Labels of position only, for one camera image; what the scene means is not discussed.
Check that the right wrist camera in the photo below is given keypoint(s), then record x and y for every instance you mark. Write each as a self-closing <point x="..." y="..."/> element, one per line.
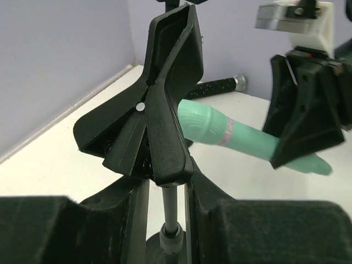
<point x="310" y="24"/>

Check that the teal toy microphone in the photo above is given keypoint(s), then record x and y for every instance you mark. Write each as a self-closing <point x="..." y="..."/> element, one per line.
<point x="204" y="124"/>

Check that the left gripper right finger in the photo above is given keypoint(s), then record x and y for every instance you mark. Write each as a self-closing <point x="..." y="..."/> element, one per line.
<point x="221" y="229"/>

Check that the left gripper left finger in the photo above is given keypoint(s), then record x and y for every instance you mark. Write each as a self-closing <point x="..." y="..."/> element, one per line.
<point x="108" y="227"/>

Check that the black round-base clip stand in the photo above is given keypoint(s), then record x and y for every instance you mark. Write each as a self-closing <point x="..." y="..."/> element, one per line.
<point x="137" y="132"/>

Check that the black glitter microphone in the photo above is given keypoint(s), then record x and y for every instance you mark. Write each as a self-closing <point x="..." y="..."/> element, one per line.
<point x="217" y="87"/>

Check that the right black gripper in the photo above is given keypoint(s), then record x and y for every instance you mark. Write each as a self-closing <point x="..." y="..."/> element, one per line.
<point x="303" y="108"/>

